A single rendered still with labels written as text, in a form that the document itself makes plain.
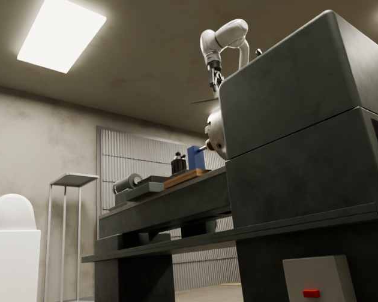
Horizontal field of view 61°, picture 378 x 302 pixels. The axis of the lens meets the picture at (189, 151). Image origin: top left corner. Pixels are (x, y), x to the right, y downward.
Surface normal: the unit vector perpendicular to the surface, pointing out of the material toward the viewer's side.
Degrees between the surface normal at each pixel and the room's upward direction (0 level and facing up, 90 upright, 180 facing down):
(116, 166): 90
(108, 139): 90
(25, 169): 90
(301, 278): 90
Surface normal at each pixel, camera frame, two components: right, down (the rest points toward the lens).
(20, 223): 0.63, -0.31
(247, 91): -0.79, -0.13
